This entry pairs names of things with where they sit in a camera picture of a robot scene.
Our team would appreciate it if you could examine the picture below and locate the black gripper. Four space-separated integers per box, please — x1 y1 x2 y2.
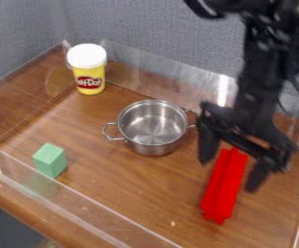
196 101 296 193

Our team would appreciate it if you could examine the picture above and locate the red plastic bar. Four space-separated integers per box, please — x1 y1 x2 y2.
200 147 246 225

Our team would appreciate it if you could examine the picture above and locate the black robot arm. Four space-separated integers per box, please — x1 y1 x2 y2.
182 0 299 193

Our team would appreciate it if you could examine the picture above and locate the stainless steel pot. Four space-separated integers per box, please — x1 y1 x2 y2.
102 100 194 156

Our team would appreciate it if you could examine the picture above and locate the green foam block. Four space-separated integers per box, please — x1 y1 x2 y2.
32 142 65 178

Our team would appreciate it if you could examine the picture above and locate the yellow Play-Doh can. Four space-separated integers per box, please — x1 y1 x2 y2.
65 44 106 95

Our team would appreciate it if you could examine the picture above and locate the clear acrylic barrier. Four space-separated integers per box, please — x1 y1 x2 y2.
0 42 299 248

